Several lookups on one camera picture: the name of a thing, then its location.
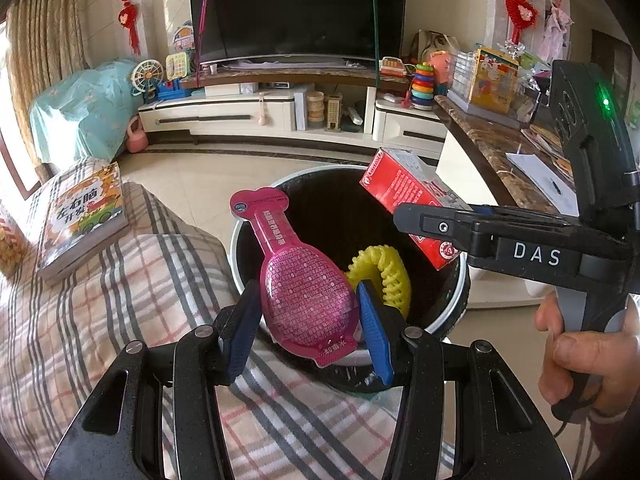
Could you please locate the red heart hanging decoration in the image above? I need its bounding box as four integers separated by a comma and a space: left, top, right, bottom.
114, 0, 141, 56
505, 0, 539, 43

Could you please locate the ferris wheel toy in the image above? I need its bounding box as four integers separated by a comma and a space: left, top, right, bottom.
131, 57, 166, 101

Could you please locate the blue toy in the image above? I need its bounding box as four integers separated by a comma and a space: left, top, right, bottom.
157, 79, 184, 102

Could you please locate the yellow box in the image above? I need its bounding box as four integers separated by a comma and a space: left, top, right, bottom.
467, 46, 521, 114

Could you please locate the pink toy register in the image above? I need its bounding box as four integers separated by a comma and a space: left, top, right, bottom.
380, 56, 409, 81

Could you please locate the person's right hand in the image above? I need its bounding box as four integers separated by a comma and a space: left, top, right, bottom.
534, 292, 640, 417

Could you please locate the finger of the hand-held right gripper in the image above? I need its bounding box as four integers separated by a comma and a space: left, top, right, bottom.
392, 202, 484, 257
452, 204, 577, 229

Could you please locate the marble top cabinet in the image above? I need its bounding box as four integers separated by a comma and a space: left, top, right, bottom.
434, 94, 591, 221

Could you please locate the pink kettlebell toy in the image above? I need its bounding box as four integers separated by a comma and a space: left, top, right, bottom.
125, 116, 149, 154

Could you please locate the yellow foam fruit net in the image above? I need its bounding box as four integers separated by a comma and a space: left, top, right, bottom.
345, 244, 413, 318

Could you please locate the beige curtain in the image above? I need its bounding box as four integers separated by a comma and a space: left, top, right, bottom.
5, 0, 91, 111

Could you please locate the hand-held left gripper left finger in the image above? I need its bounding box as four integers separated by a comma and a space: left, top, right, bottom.
44, 280, 264, 480

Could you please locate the green thin rod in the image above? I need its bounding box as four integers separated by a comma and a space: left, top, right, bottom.
367, 0, 379, 87

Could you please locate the red carton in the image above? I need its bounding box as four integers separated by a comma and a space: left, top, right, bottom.
360, 147, 473, 271

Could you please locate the white TV cabinet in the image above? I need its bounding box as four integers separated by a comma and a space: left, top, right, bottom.
137, 67, 451, 148

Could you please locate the teal covered furniture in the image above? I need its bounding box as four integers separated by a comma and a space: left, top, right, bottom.
29, 59, 146, 165

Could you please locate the plaid tablecloth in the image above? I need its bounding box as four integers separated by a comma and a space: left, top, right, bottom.
0, 157, 576, 480

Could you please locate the black television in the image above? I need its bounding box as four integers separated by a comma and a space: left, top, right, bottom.
187, 0, 408, 66

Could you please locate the pink thin rod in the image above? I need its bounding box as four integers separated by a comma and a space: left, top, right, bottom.
197, 0, 214, 77

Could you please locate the white paper sheet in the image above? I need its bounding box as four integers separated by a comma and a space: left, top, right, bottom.
505, 151, 576, 206

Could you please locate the colourful picture book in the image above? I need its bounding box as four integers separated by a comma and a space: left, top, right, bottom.
35, 161, 130, 281

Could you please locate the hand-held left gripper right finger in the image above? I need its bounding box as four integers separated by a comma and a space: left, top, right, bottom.
356, 280, 571, 480

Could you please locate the white trash bin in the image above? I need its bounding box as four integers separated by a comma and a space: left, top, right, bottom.
229, 164, 471, 393

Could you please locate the pink spoon-shaped packet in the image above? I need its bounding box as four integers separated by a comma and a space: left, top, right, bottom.
230, 186, 360, 368

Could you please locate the colourful toy board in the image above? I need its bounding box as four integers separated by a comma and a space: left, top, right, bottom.
165, 50, 190, 81

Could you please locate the stacking ring toy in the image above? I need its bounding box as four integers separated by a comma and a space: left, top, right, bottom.
409, 62, 436, 109

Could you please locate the clear cookie jar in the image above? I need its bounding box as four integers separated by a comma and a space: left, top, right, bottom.
0, 205, 28, 273

